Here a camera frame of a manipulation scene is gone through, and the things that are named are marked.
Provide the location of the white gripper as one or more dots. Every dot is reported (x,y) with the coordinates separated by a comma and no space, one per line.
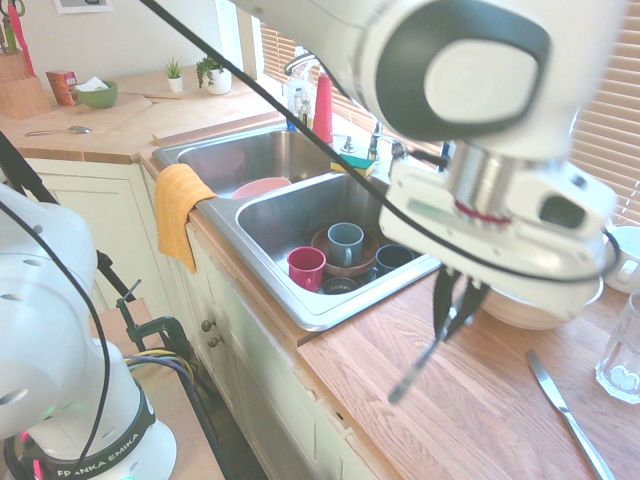
(530,235)

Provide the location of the silver metal fork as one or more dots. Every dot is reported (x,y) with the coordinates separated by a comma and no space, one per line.
(415,370)

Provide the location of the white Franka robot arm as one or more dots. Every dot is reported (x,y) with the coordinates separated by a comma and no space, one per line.
(480,75)

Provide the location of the stainless steel double sink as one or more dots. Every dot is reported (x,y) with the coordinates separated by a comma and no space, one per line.
(280,150)

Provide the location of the large white bowl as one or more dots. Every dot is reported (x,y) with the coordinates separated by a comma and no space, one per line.
(530,310)

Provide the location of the navy blue mug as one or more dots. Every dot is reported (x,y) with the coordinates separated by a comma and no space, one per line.
(392,257)

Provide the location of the brown wooden bowl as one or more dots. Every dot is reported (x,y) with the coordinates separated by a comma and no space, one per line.
(367,257)

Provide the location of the metal drain strainer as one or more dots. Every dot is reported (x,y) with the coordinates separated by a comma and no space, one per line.
(340,287)

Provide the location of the grey ceramic mug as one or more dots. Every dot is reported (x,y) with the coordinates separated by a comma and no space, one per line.
(345,245)

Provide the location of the silver table knife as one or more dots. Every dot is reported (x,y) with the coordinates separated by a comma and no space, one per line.
(560,400)

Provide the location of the red mug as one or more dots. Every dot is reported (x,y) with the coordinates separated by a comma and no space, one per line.
(305,267)

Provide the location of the yellow and green sponge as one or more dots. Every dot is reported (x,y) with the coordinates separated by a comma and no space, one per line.
(352,164)

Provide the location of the clear drinking glass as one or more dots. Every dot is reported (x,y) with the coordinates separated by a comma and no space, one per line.
(622,350)

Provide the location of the white ceramic mug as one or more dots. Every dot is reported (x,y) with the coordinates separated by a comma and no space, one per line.
(627,260)

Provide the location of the cream kitchen cabinet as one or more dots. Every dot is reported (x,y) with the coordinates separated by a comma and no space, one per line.
(250,370)

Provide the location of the pink plate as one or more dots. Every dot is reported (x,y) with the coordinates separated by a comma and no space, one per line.
(260,187)

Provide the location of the pink cone-shaped bottle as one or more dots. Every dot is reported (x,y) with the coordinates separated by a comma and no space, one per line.
(323,110)

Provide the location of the brass cabinet knob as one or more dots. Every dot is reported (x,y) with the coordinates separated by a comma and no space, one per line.
(215,342)
(207,325)

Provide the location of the clear dish soap bottle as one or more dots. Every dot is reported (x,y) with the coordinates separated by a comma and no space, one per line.
(300,100)

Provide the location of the chrome gooseneck faucet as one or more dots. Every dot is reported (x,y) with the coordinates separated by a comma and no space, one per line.
(300,61)

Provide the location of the orange dish cloth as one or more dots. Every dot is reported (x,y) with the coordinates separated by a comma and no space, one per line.
(177,210)

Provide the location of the black metal clamp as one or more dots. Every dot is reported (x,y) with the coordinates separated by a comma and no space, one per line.
(150,330)

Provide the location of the trailing plant in white pot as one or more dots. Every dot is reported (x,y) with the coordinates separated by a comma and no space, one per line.
(216,77)

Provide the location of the small plant in white pot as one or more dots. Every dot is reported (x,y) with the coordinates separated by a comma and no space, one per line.
(175,77)

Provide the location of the green bowl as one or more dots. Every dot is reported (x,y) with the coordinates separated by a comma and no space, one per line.
(97,97)

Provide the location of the silver spoon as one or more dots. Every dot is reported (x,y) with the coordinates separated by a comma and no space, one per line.
(75,130)

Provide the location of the white paper napkin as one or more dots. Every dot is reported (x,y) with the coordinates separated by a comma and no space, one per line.
(90,84)

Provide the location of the orange cardboard box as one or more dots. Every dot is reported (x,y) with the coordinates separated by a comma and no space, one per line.
(61,87)

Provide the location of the wooden knife block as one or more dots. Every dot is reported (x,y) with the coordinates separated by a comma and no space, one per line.
(22,95)

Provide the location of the white picture frame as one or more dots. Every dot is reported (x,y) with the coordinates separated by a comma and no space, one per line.
(82,6)

